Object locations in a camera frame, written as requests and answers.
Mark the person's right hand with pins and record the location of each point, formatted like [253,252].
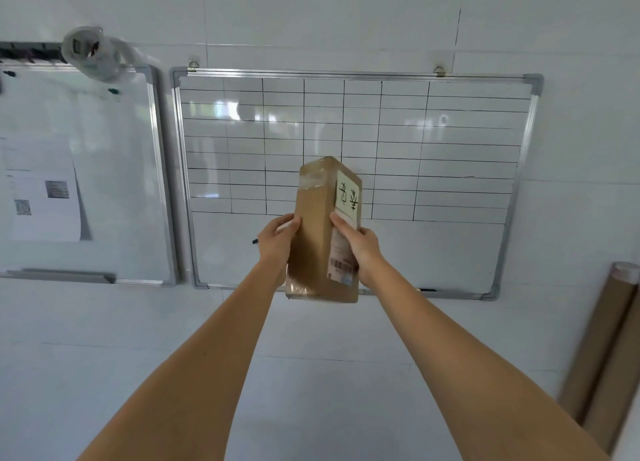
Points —
[364,248]

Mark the person's left hand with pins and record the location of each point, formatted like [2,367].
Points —
[274,243]

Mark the person's right thumb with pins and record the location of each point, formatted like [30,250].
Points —
[342,224]

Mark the person's left thumb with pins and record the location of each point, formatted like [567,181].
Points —
[292,226]

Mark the brown cardboard parcel box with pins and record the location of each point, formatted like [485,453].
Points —
[322,236]

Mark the person's right forearm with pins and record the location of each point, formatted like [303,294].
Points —
[480,375]

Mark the person's left forearm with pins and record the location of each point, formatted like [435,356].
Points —
[200,370]

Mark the white printed paper sheet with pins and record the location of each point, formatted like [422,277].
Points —
[42,191]

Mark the roll of clear tape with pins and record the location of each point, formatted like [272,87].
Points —
[92,51]

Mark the brown cardboard tube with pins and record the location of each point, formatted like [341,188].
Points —
[617,375]
[597,340]

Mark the black magnet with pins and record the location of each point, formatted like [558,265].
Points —
[9,74]

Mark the gridded whiteboard with metal frame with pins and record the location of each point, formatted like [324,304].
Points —
[350,176]

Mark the plain whiteboard with metal frame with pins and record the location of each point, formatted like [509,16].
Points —
[85,176]

